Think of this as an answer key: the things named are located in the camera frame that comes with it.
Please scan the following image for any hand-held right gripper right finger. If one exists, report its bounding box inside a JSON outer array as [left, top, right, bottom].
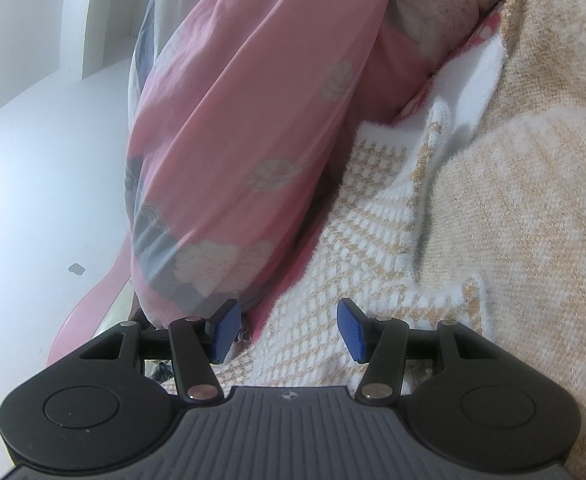
[[336, 297, 504, 403]]

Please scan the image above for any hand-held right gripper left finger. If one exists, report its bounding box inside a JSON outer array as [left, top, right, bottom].
[[78, 298, 246, 403]]

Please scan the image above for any beige white checked knit sweater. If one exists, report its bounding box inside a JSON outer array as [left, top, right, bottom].
[[165, 0, 586, 480]]

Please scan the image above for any pink cream bed headboard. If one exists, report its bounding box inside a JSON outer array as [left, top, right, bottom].
[[47, 247, 136, 362]]

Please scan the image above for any pink floral quilt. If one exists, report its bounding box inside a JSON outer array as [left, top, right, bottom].
[[123, 0, 514, 332]]

